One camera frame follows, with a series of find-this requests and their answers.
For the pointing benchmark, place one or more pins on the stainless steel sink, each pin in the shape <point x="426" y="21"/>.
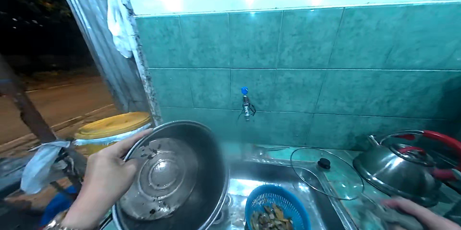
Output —
<point x="313" y="199"/>

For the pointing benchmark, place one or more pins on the glass lid with black knob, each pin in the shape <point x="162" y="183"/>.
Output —
<point x="324" y="164"/>

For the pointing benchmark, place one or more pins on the person's left hand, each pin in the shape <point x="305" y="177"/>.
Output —
<point x="104" y="174"/>

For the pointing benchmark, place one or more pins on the white plastic bag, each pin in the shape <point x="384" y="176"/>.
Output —
<point x="120" y="24"/>
<point x="40" y="168"/>

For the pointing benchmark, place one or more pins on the person's right fingers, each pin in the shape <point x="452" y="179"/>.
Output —
<point x="400" y="204"/>

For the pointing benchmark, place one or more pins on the metal cutlery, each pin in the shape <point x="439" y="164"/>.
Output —
<point x="272" y="149"/>

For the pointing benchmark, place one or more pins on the person's left index finger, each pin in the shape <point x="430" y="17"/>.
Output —
<point x="131" y="141"/>

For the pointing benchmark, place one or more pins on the person's right hand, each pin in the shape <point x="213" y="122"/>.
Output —
<point x="417" y="211"/>

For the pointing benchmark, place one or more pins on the yellow bucket with lid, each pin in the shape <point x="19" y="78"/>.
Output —
<point x="111" y="126"/>

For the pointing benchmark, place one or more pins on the person's left forearm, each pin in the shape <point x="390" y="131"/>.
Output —
<point x="81" y="213"/>

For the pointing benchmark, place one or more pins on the large grey metal pot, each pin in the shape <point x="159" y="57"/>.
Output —
<point x="201" y="172"/>

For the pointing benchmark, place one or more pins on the brown wooden post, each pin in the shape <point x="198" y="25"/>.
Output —
<point x="30" y="114"/>

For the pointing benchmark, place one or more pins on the grey rag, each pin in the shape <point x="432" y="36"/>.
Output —
<point x="392" y="218"/>

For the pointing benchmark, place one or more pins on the blue plastic basket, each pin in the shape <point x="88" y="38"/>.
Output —
<point x="293" y="201"/>

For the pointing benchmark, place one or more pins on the person's left thumb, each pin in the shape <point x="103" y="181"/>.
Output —
<point x="129" y="171"/>

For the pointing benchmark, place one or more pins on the blue plastic object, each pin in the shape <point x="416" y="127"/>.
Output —
<point x="57" y="206"/>

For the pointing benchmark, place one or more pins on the pile of food scraps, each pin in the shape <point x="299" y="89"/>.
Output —
<point x="272" y="219"/>

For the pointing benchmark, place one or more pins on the corrugated metal sheet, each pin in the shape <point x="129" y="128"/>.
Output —
<point x="99" y="39"/>

